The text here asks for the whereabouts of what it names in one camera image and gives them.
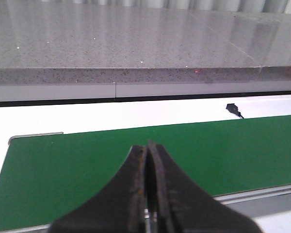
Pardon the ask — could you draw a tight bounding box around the aluminium conveyor side rail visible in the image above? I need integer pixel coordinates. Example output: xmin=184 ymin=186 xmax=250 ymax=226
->
xmin=6 ymin=128 xmax=291 ymax=232

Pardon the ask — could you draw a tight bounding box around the black connector with wire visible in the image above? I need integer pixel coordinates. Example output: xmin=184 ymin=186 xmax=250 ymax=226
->
xmin=226 ymin=103 xmax=244 ymax=119

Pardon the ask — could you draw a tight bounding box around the grey stone slab right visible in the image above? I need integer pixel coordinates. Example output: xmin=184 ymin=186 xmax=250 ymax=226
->
xmin=190 ymin=10 xmax=291 ymax=81

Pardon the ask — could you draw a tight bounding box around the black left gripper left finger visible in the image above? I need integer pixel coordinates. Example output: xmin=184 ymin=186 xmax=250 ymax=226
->
xmin=48 ymin=146 xmax=146 ymax=233

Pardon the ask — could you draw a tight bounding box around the grey stone slab left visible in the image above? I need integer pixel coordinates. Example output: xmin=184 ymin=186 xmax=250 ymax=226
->
xmin=0 ymin=0 xmax=260 ymax=86

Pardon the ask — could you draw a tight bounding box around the grey stone slab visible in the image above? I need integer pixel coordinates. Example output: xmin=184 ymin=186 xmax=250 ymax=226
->
xmin=190 ymin=10 xmax=291 ymax=81
xmin=0 ymin=0 xmax=260 ymax=86

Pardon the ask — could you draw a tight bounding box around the green conveyor belt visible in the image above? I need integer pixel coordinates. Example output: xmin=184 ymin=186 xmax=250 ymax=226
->
xmin=0 ymin=116 xmax=291 ymax=231

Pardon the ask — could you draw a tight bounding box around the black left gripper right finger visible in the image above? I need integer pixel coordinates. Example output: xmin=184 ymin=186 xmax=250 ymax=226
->
xmin=147 ymin=141 xmax=262 ymax=233

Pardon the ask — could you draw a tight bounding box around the grey corrugated curtain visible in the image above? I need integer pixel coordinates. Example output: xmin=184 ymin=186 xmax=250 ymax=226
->
xmin=38 ymin=0 xmax=291 ymax=15

